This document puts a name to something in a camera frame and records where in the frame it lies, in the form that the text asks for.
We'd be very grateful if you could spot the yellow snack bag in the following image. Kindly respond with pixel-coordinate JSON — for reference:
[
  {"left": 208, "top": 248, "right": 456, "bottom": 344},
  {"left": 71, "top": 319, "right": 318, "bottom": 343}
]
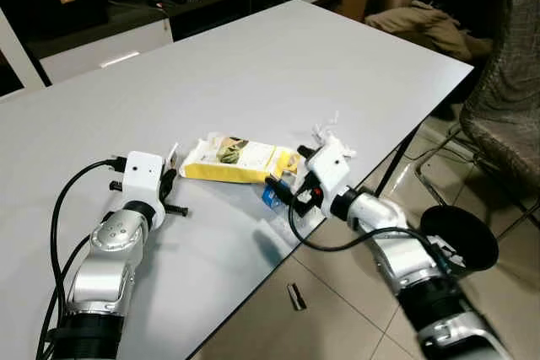
[{"left": 179, "top": 133, "right": 301, "bottom": 185}]

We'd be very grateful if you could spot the seated person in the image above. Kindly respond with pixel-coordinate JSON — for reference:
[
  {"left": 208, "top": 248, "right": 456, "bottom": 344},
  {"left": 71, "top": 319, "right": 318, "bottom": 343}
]
[{"left": 363, "top": 0, "right": 517, "bottom": 63}]

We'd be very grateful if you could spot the black box orange label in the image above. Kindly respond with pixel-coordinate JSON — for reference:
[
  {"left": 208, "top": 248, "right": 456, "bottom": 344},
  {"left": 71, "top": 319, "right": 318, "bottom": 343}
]
[{"left": 0, "top": 0, "right": 108, "bottom": 38}]

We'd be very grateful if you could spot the grey fabric chair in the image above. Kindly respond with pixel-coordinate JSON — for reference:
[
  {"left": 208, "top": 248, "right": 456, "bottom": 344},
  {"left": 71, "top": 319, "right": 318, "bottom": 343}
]
[{"left": 458, "top": 0, "right": 540, "bottom": 202}]

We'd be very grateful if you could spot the white low cabinet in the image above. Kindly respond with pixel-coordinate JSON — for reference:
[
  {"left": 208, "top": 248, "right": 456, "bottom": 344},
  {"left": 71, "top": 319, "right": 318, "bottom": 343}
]
[{"left": 0, "top": 0, "right": 352, "bottom": 98}]

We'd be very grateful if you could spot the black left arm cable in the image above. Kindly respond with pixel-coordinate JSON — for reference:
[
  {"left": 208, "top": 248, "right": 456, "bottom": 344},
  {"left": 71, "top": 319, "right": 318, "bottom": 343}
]
[{"left": 36, "top": 157, "right": 128, "bottom": 360}]

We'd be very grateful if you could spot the small blue wrapper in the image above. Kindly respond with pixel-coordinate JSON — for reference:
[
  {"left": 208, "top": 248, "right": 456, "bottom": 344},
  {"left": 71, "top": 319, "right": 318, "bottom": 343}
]
[{"left": 261, "top": 189, "right": 284, "bottom": 210}]

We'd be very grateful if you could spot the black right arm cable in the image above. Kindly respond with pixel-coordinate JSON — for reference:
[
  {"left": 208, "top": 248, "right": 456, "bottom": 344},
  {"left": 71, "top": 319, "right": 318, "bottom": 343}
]
[{"left": 287, "top": 198, "right": 441, "bottom": 253}]

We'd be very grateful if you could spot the white trash scrap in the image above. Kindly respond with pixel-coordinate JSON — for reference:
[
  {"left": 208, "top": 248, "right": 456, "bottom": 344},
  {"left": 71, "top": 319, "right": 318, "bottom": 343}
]
[{"left": 438, "top": 241, "right": 462, "bottom": 265}]

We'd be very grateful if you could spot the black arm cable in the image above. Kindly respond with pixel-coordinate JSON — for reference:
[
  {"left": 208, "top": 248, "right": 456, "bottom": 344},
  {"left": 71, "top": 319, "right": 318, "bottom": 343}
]
[
  {"left": 287, "top": 198, "right": 441, "bottom": 253},
  {"left": 36, "top": 157, "right": 128, "bottom": 360}
]

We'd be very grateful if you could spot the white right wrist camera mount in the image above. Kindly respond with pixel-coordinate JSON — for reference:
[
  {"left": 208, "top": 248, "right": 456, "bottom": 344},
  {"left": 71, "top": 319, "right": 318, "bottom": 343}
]
[{"left": 302, "top": 142, "right": 352, "bottom": 201}]

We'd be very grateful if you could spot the small white brown packet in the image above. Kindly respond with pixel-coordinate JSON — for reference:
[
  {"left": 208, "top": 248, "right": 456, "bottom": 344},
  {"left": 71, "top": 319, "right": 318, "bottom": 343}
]
[{"left": 165, "top": 142, "right": 181, "bottom": 172}]

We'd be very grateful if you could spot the black rubbish bin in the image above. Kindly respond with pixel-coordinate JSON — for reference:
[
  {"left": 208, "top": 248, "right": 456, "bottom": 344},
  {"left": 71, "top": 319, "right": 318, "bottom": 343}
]
[{"left": 418, "top": 204, "right": 500, "bottom": 276}]

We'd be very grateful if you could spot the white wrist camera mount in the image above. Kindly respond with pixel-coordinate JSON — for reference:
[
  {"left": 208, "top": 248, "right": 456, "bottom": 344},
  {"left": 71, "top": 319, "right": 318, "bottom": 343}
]
[
  {"left": 302, "top": 142, "right": 352, "bottom": 201},
  {"left": 121, "top": 151, "right": 167, "bottom": 208}
]

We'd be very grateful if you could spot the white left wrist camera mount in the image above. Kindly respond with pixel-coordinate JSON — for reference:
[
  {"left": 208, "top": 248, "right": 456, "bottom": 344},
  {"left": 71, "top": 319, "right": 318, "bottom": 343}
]
[{"left": 121, "top": 151, "right": 167, "bottom": 208}]

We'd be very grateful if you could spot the small dark floor scrap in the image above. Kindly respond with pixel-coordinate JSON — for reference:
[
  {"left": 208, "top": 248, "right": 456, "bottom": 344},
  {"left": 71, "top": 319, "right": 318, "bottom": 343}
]
[{"left": 286, "top": 282, "right": 307, "bottom": 311}]

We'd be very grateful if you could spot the black table leg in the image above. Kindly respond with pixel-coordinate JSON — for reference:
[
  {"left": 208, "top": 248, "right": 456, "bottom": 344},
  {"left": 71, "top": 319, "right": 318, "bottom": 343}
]
[{"left": 375, "top": 127, "right": 419, "bottom": 198}]

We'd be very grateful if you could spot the crumpled white tissue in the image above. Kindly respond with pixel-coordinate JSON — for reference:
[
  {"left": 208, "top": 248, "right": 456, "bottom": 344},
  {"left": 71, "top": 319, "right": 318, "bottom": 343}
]
[{"left": 311, "top": 110, "right": 358, "bottom": 159}]

